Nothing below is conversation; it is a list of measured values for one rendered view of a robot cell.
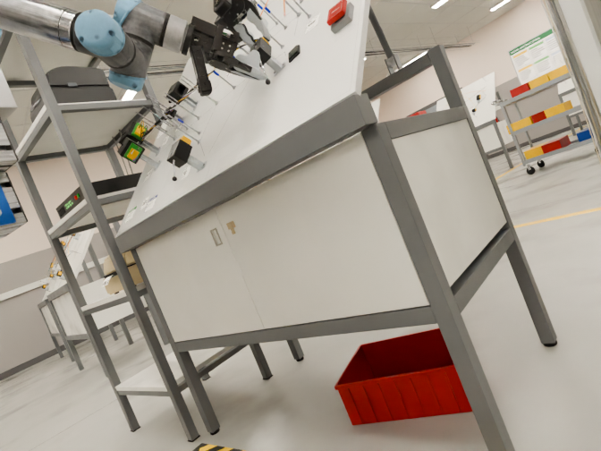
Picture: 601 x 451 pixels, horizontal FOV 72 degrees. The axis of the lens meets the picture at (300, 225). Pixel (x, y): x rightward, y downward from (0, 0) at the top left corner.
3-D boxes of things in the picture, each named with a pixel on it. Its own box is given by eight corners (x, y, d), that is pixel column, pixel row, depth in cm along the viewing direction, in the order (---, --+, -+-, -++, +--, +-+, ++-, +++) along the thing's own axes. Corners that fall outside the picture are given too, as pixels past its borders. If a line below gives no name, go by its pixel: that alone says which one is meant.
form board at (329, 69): (120, 238, 161) (115, 236, 160) (190, 62, 210) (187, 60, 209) (360, 97, 82) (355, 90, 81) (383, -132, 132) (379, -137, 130)
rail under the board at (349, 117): (366, 124, 81) (353, 93, 80) (120, 253, 159) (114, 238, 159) (378, 122, 85) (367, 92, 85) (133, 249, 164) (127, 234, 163)
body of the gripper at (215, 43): (242, 33, 98) (192, 12, 94) (232, 69, 98) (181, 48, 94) (237, 42, 105) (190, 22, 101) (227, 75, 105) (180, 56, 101)
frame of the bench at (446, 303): (518, 479, 86) (376, 123, 84) (208, 435, 165) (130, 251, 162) (558, 340, 131) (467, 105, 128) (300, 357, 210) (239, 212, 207)
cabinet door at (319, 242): (427, 307, 87) (358, 132, 86) (263, 330, 124) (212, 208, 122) (432, 302, 89) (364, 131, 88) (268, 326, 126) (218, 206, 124)
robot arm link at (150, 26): (112, 36, 96) (122, 0, 96) (160, 55, 100) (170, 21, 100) (109, 24, 89) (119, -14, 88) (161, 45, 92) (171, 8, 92)
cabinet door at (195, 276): (264, 329, 124) (213, 208, 123) (174, 342, 161) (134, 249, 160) (268, 326, 126) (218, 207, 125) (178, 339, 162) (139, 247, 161)
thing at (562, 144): (614, 144, 492) (582, 59, 488) (605, 152, 459) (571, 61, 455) (529, 171, 566) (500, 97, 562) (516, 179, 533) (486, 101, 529)
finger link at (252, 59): (275, 56, 102) (240, 41, 99) (268, 80, 102) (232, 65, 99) (272, 59, 105) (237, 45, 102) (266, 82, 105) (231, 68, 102)
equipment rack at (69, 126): (191, 444, 163) (4, 3, 157) (128, 432, 204) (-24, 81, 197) (275, 374, 201) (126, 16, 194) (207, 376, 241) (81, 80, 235)
